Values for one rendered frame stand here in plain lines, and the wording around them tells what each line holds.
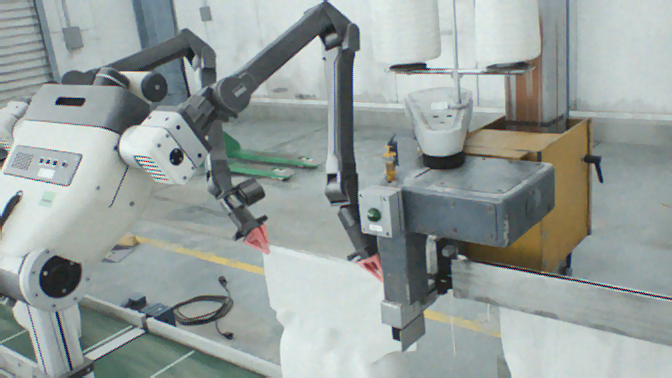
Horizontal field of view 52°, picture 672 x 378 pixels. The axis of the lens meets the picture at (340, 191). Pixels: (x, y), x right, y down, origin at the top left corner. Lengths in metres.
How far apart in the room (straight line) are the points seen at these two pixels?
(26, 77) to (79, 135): 7.68
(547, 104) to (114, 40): 8.59
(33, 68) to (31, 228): 7.77
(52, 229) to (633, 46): 5.64
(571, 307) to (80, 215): 1.02
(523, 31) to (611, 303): 0.58
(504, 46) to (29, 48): 8.14
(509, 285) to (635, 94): 5.18
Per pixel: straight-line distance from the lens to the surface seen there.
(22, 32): 9.26
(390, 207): 1.34
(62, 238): 1.54
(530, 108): 1.74
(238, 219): 1.94
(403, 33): 1.61
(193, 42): 2.09
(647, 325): 1.44
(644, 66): 6.55
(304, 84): 8.51
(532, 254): 1.62
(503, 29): 1.50
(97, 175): 1.49
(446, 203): 1.32
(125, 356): 2.94
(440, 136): 1.43
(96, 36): 9.81
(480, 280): 1.55
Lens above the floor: 1.75
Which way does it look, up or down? 18 degrees down
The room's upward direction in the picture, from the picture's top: 6 degrees counter-clockwise
